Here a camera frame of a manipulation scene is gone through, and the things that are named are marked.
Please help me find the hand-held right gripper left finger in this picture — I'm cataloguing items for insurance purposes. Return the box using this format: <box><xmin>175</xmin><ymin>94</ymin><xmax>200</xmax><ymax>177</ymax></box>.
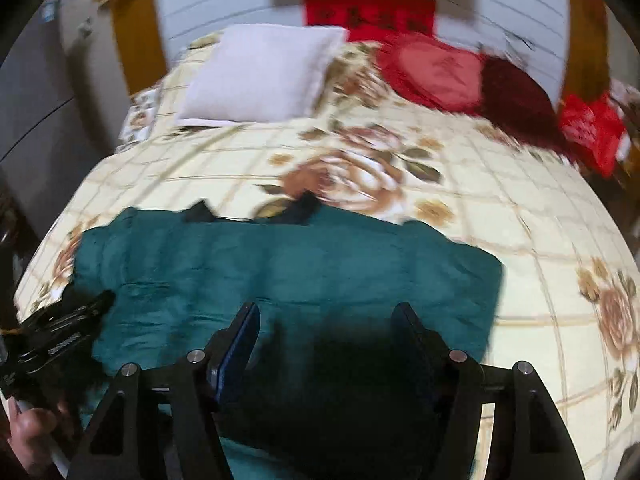
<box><xmin>66</xmin><ymin>302</ymin><xmax>262</xmax><ymax>480</ymax></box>

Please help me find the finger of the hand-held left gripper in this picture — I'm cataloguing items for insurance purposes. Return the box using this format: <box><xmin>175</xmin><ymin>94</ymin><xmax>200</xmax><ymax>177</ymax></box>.
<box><xmin>64</xmin><ymin>290</ymin><xmax>117</xmax><ymax>328</ymax></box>

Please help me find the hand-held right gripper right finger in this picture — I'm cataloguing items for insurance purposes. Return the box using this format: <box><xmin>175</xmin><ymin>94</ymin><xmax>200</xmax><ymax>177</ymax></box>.
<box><xmin>391</xmin><ymin>302</ymin><xmax>585</xmax><ymax>480</ymax></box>

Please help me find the green puffer jacket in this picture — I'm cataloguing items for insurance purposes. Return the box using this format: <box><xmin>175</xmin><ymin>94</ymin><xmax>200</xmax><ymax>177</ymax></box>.
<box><xmin>74</xmin><ymin>199</ymin><xmax>505</xmax><ymax>480</ymax></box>

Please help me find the person's left hand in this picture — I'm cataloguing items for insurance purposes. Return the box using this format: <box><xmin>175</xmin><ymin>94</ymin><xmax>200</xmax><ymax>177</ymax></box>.
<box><xmin>9</xmin><ymin>400</ymin><xmax>76</xmax><ymax>477</ymax></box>

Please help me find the floral checked bedspread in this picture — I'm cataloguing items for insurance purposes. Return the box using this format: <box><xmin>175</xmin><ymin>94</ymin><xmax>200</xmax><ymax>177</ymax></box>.
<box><xmin>12</xmin><ymin>30</ymin><xmax>640</xmax><ymax>480</ymax></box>

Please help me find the grey refrigerator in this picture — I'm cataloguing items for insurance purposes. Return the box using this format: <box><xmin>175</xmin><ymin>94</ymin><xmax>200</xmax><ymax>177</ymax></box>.
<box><xmin>0</xmin><ymin>4</ymin><xmax>132</xmax><ymax>223</ymax></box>

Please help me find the dark red velvet pillow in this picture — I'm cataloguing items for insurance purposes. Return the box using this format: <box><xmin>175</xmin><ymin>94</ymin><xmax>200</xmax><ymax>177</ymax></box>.
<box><xmin>479</xmin><ymin>56</ymin><xmax>568</xmax><ymax>147</ymax></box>

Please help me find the red heart-shaped pillow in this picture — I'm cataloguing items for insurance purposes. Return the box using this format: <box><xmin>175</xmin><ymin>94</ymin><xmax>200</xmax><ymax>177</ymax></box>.
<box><xmin>376</xmin><ymin>31</ymin><xmax>487</xmax><ymax>114</ymax></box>

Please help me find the wooden door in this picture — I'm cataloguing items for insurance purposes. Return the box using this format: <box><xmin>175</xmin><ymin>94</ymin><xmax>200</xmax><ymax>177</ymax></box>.
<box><xmin>111</xmin><ymin>0</ymin><xmax>169</xmax><ymax>97</ymax></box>
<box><xmin>566</xmin><ymin>0</ymin><xmax>610</xmax><ymax>107</ymax></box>

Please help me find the white square pillow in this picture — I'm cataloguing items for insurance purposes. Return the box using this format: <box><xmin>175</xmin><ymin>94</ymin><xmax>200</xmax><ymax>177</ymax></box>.
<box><xmin>174</xmin><ymin>23</ymin><xmax>349</xmax><ymax>129</ymax></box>

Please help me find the red shopping bag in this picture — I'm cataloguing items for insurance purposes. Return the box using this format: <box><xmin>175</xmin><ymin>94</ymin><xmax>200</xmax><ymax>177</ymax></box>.
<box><xmin>556</xmin><ymin>91</ymin><xmax>629</xmax><ymax>179</ymax></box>

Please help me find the red wall banner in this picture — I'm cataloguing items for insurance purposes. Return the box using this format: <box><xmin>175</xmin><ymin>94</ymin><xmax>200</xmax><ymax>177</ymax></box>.
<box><xmin>302</xmin><ymin>0</ymin><xmax>437</xmax><ymax>44</ymax></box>

